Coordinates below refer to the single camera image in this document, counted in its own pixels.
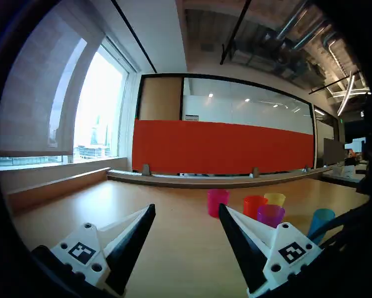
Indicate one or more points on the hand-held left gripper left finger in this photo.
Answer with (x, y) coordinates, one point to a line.
(86, 245)

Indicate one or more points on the pink plastic cup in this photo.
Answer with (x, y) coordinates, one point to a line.
(216, 201)

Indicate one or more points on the orange plastic cup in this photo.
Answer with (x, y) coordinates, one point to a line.
(254, 206)

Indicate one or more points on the red desk screen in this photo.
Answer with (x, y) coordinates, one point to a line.
(223, 147)

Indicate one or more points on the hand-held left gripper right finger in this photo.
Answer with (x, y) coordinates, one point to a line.
(292, 248)

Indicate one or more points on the yellow plastic cup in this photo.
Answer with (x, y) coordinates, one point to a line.
(275, 198)

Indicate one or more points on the blue plastic cup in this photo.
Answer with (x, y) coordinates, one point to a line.
(320, 222)

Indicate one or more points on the purple plastic cup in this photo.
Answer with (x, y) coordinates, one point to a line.
(270, 215)

